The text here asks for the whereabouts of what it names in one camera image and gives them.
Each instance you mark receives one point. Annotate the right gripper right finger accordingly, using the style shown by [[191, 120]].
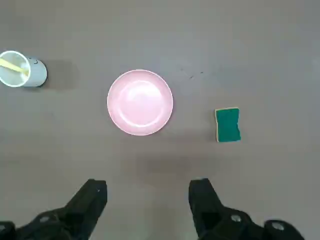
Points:
[[212, 220]]

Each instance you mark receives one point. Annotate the pink plate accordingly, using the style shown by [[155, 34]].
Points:
[[140, 102]]

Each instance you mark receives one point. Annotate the white mug with smiley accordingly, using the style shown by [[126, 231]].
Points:
[[37, 73]]

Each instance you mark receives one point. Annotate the green and yellow sponge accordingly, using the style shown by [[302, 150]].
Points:
[[228, 125]]

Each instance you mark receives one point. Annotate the yellow spoon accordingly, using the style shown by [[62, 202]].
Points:
[[12, 66]]

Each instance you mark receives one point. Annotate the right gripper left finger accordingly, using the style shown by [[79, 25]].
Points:
[[75, 217]]

